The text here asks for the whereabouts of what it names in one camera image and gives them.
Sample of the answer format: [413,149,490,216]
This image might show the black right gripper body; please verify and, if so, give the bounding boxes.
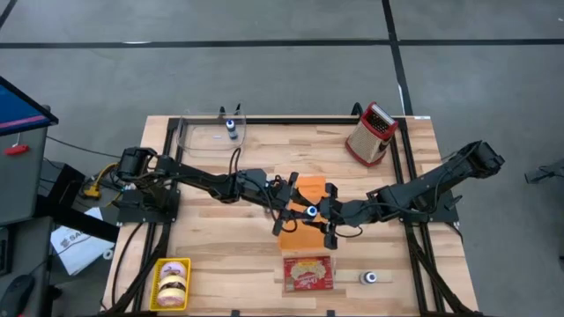
[323,181,367,252]

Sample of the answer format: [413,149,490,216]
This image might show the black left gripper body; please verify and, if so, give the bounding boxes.
[257,171,301,236]

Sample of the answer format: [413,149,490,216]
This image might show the red snack cake package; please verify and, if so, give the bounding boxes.
[282,255,336,293]

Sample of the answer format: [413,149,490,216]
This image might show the pink frosted donut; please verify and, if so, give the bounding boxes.
[160,261,188,279]

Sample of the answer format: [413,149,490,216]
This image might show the orange translucent plastic bin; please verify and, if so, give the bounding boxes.
[276,174,332,253]

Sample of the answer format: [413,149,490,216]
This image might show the red metal box grater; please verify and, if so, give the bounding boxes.
[344,101,400,168]

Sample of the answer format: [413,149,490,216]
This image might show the clear plastic container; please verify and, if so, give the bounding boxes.
[175,113,248,159]

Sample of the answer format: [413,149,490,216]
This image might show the chocolate drizzled donut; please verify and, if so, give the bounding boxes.
[158,275,188,291]

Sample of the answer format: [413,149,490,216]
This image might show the yellow plastic basket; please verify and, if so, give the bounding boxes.
[148,256,193,313]

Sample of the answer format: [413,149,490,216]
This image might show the white printed paper sheet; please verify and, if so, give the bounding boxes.
[49,206,112,277]

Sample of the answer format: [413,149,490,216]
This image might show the black equipment box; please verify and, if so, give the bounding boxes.
[39,158,87,208]

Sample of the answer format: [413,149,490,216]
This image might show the grey cabinet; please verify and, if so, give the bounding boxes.
[0,125,49,226]

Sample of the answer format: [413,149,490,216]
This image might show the blue screen monitor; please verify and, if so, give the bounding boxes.
[0,75,60,138]

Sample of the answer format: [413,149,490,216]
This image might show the black computer mouse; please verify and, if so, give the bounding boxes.
[0,273,36,317]

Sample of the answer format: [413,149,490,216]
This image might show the yellow cable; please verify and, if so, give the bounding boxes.
[82,161,121,200]

